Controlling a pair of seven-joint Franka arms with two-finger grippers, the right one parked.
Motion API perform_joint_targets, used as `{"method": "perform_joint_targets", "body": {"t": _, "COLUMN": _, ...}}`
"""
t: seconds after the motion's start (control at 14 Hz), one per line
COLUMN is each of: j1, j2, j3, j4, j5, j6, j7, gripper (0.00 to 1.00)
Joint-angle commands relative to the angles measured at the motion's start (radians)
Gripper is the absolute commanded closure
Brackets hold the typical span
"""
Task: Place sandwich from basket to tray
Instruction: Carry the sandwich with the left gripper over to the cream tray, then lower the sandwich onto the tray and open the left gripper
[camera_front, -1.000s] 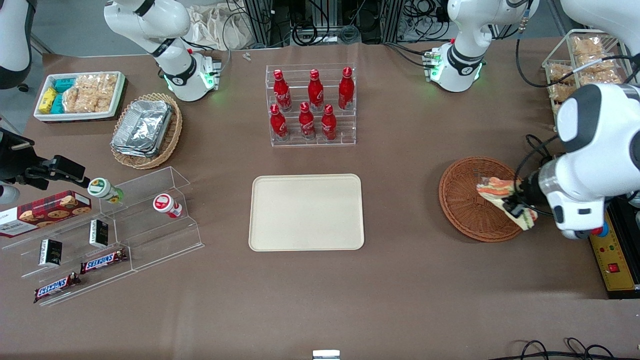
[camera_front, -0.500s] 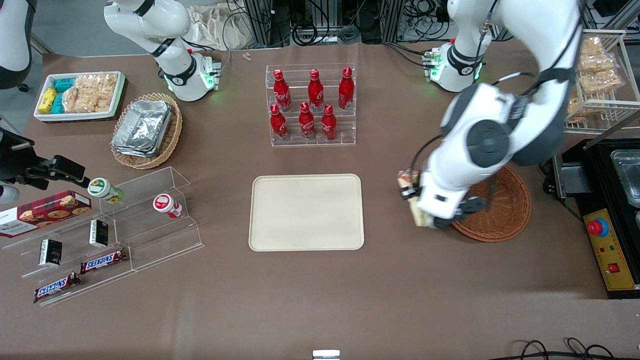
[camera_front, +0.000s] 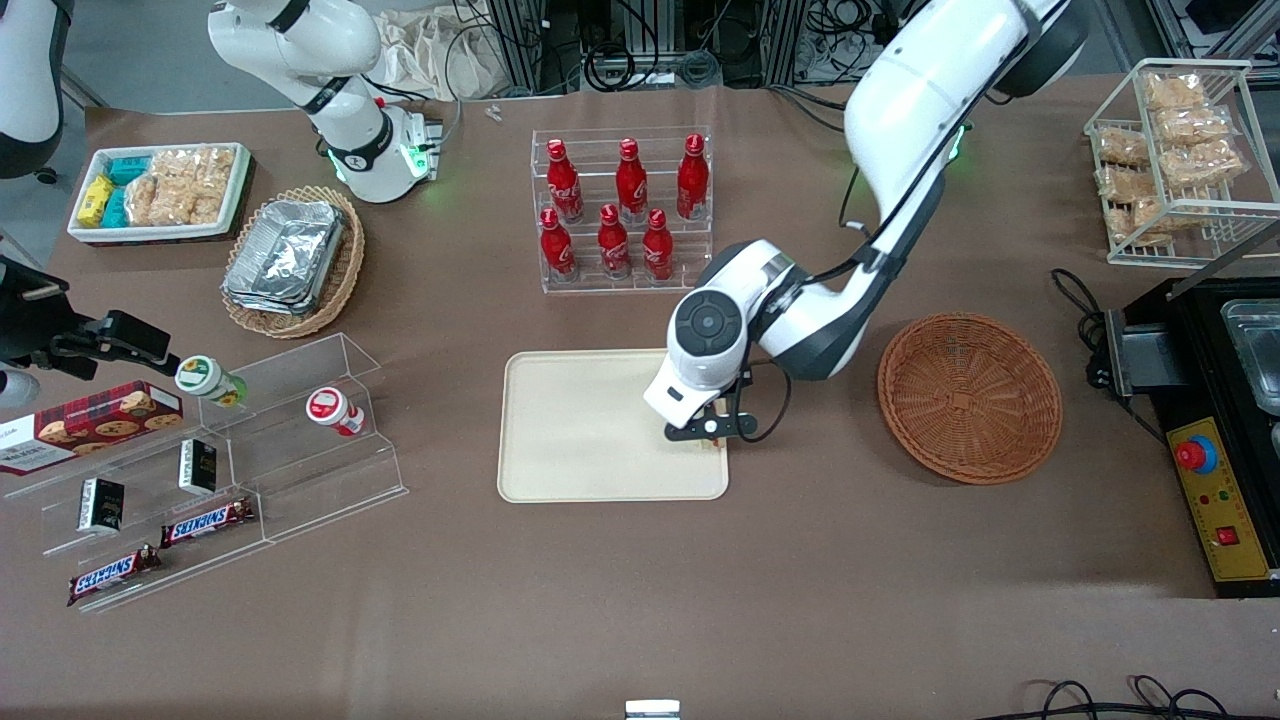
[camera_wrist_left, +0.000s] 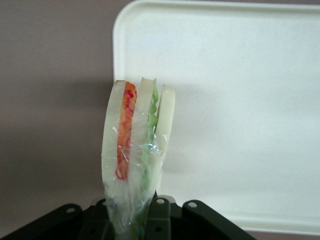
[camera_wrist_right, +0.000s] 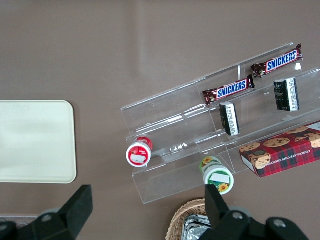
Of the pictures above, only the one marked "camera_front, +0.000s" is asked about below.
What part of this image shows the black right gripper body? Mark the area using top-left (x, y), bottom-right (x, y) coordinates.
top-left (0, 257), bottom-right (102, 380)

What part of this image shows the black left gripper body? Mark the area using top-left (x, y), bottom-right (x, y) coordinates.
top-left (664, 384), bottom-right (760, 444)

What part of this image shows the beige plastic tray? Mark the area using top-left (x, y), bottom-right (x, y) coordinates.
top-left (497, 347), bottom-right (730, 504)

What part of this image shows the white rectangular snack tray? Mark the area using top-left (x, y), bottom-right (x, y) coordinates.
top-left (67, 142), bottom-right (252, 245)

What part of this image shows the light oval wicker basket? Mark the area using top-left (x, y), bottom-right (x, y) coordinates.
top-left (220, 185), bottom-right (366, 340)

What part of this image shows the brown wicker basket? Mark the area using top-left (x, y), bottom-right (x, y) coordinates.
top-left (877, 312), bottom-right (1064, 487)

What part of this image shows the green lid cup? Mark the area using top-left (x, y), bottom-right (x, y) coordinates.
top-left (175, 355), bottom-right (248, 409)

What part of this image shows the red tartan cookie box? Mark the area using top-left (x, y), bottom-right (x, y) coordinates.
top-left (0, 380), bottom-right (185, 477)

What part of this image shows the yellow snack packet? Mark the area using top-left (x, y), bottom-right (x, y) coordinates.
top-left (77, 174), bottom-right (115, 228)

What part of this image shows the clear rice cracker bag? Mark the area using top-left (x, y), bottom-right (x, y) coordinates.
top-left (1154, 105), bottom-right (1233, 148)
top-left (1144, 74), bottom-right (1207, 111)
top-left (1160, 139), bottom-right (1248, 191)
top-left (124, 170), bottom-right (163, 228)
top-left (1106, 198), bottom-right (1173, 248)
top-left (1096, 127), bottom-right (1152, 167)
top-left (1096, 164), bottom-right (1161, 202)
top-left (150, 147), bottom-right (237, 227)

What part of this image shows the small black box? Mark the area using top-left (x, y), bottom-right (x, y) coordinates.
top-left (77, 477), bottom-right (127, 534)
top-left (178, 438), bottom-right (219, 497)

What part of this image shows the stack of foil trays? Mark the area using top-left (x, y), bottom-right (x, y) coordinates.
top-left (223, 199), bottom-right (347, 317)

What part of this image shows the red cola bottle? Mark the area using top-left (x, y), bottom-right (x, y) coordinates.
top-left (641, 208), bottom-right (676, 283)
top-left (546, 138), bottom-right (585, 224)
top-left (597, 204), bottom-right (633, 281)
top-left (676, 133), bottom-right (711, 222)
top-left (615, 138), bottom-right (650, 224)
top-left (539, 208), bottom-right (577, 282)

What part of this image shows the snickers bar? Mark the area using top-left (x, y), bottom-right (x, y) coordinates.
top-left (159, 496), bottom-right (257, 550)
top-left (67, 544), bottom-right (164, 608)

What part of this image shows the clear acrylic bottle rack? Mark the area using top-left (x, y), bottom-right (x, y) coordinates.
top-left (530, 126), bottom-right (714, 295)

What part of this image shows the red lid cup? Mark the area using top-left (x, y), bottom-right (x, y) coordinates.
top-left (305, 386), bottom-right (367, 438)

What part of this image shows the clear acrylic step shelf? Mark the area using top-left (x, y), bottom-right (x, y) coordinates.
top-left (0, 332), bottom-right (410, 614)

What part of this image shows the beige cloth bag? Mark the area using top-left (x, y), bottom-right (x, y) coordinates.
top-left (374, 8), bottom-right (513, 102)

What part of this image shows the grey metal box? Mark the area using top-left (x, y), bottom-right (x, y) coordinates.
top-left (1104, 307), bottom-right (1178, 398)

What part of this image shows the black unit with yellow panel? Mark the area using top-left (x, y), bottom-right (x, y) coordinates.
top-left (1120, 274), bottom-right (1280, 600)

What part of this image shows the steel rectangular pan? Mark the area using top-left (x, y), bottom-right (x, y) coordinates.
top-left (1219, 297), bottom-right (1280, 417)

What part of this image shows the black cable at table edge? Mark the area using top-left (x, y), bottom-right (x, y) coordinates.
top-left (998, 674), bottom-right (1280, 720)

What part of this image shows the white wire basket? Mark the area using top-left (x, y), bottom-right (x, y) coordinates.
top-left (1084, 57), bottom-right (1280, 268)

